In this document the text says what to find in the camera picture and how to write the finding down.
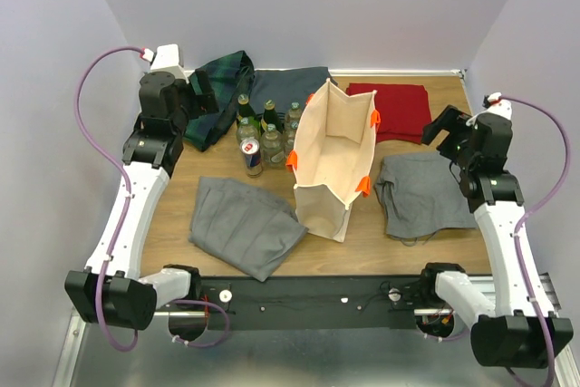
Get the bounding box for red folded cloth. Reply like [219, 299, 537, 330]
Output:
[346, 82, 432, 144]

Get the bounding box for green plaid cloth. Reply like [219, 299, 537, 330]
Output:
[184, 50, 255, 151]

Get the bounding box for black mounting base plate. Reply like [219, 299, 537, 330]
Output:
[161, 275, 451, 331]

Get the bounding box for grey folded cloth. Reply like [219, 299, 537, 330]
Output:
[188, 177, 308, 282]
[374, 152, 477, 244]

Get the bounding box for green glass bottle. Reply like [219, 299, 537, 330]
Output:
[237, 93, 259, 129]
[260, 99, 284, 133]

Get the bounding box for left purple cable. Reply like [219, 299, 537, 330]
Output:
[74, 45, 231, 353]

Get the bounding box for dark blue folded cloth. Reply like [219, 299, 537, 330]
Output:
[249, 66, 331, 114]

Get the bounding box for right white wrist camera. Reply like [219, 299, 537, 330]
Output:
[466, 92, 512, 127]

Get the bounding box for beige canvas bag orange handles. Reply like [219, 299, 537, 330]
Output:
[286, 80, 381, 243]

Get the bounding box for aluminium frame rail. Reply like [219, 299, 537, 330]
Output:
[52, 310, 86, 387]

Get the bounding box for grey folded cloth left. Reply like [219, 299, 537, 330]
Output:
[188, 177, 308, 282]

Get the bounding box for grey folded cloth right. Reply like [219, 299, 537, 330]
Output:
[374, 152, 477, 244]

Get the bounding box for clear soda water bottle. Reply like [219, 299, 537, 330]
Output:
[261, 124, 285, 168]
[236, 117, 260, 144]
[285, 102, 303, 129]
[284, 121, 299, 158]

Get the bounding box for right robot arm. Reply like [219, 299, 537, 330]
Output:
[416, 101, 574, 369]

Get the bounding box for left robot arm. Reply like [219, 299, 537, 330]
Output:
[64, 69, 218, 331]

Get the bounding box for red top drink can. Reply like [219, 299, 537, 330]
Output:
[240, 138, 263, 178]

